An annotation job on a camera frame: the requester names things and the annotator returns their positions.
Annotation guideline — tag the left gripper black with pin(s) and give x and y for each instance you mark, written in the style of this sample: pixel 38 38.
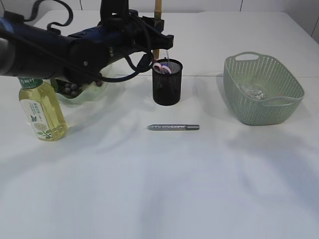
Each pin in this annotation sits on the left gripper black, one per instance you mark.
pixel 129 30

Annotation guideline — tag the gold glitter marker pen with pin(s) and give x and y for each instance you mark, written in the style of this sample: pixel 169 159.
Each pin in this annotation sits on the gold glitter marker pen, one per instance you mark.
pixel 157 16

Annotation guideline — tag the clear plastic ruler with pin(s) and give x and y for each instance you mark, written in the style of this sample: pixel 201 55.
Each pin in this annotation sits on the clear plastic ruler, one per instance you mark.
pixel 165 57

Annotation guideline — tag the pink purple capped scissors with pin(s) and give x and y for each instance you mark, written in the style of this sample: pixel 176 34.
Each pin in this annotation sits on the pink purple capped scissors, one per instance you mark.
pixel 156 67

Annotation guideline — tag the blue capped scissors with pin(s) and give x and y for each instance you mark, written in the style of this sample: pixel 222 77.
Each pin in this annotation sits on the blue capped scissors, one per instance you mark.
pixel 164 69

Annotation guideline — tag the purple grape bunch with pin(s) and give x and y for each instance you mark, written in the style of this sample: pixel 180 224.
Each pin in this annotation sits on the purple grape bunch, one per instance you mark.
pixel 72 90

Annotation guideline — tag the silver glitter marker pen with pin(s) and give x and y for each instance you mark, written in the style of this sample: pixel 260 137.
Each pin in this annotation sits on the silver glitter marker pen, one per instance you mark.
pixel 173 127

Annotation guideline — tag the yellow tea bottle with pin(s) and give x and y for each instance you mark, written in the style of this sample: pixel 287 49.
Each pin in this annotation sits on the yellow tea bottle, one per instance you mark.
pixel 41 106

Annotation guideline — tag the clear plastic sheet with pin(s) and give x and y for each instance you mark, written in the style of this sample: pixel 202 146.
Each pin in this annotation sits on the clear plastic sheet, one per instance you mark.
pixel 253 91

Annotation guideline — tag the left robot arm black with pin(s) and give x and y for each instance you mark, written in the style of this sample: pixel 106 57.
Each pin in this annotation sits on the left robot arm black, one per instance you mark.
pixel 113 51

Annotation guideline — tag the black mesh pen holder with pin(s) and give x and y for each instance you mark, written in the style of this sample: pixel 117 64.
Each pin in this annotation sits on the black mesh pen holder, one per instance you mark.
pixel 167 88

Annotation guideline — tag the green wavy glass plate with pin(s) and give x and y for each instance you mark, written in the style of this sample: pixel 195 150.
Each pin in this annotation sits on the green wavy glass plate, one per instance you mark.
pixel 86 96

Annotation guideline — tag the green plastic woven basket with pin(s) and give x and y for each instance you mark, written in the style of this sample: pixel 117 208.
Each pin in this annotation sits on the green plastic woven basket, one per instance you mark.
pixel 283 91

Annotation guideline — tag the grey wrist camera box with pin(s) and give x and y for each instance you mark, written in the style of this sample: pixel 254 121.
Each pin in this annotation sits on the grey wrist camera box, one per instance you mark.
pixel 109 7

